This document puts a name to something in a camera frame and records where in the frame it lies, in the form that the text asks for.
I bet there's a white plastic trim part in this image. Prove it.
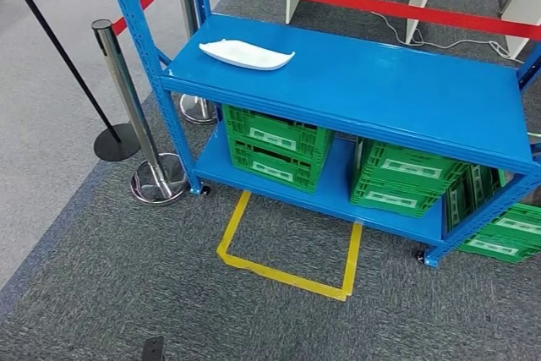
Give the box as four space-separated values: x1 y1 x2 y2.
198 39 296 72

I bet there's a black stanchion post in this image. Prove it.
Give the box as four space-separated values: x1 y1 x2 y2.
0 0 141 162

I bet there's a short red barrier belt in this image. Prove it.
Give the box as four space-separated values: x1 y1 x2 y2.
112 0 176 36

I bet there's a blue metal shelf rack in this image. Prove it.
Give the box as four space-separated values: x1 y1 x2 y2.
99 0 541 268

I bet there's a white desk panel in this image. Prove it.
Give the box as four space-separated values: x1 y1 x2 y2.
490 0 541 60

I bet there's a long red barrier belt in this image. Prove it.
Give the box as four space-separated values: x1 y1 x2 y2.
204 0 541 41

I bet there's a chrome stanchion post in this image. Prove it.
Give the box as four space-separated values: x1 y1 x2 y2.
91 18 189 205
170 0 218 125

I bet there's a white floor cable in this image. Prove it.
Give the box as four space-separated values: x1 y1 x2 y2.
337 0 525 63

